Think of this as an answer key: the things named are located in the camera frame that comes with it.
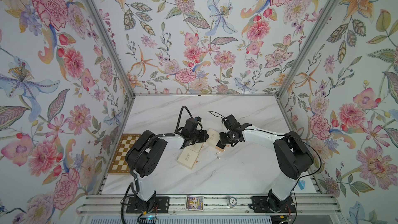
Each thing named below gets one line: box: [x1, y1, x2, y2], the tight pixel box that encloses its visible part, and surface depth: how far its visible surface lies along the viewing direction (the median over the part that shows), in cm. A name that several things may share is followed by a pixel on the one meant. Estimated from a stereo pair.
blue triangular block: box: [297, 179, 306, 190], surface depth 80 cm
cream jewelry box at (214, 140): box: [205, 128, 226, 152], surface depth 95 cm
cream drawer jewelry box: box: [177, 147, 199, 171], surface depth 88 cm
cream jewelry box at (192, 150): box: [180, 142, 205, 158], surface depth 90 cm
